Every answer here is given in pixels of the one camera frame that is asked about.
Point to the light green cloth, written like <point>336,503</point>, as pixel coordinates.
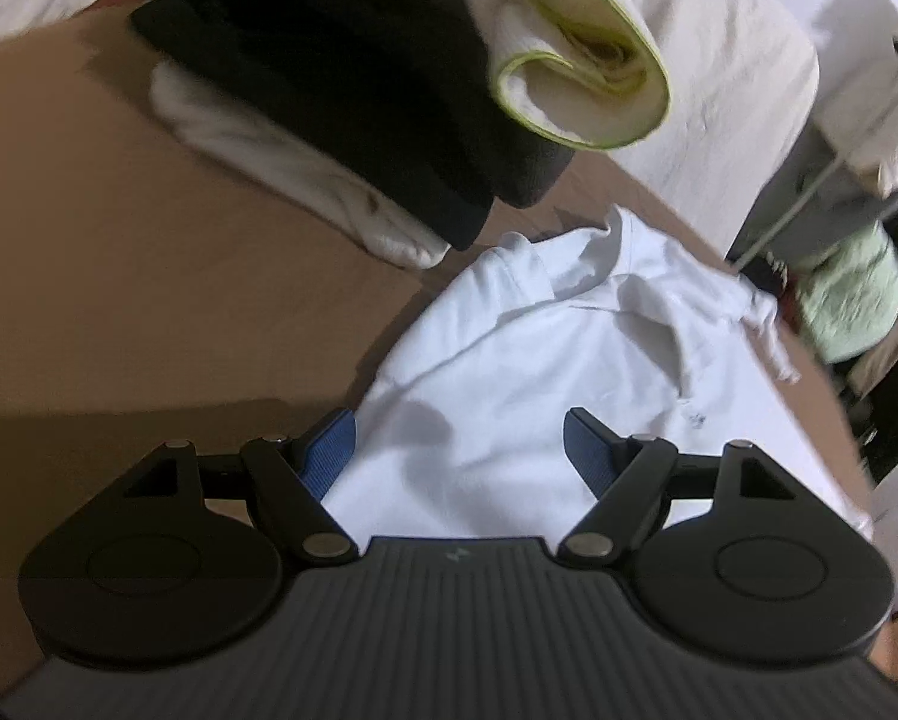
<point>853,292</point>

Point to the folded cream garment yellow trim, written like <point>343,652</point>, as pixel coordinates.
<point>524,90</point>

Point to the cream blanket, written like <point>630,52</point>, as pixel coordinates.
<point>718,75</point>

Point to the grey shelf board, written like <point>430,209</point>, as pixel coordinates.
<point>823,139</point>

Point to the metal clothes rack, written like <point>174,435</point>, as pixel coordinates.
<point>793,207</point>

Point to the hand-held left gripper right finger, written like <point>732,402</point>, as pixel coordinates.
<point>587,450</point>

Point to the folded white garment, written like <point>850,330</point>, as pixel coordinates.
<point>269,157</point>

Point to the white shirt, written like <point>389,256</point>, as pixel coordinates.
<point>539,360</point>

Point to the folded dark brown garment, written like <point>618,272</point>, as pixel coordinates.
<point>329,37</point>

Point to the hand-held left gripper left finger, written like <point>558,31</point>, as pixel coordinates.
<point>332,450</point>

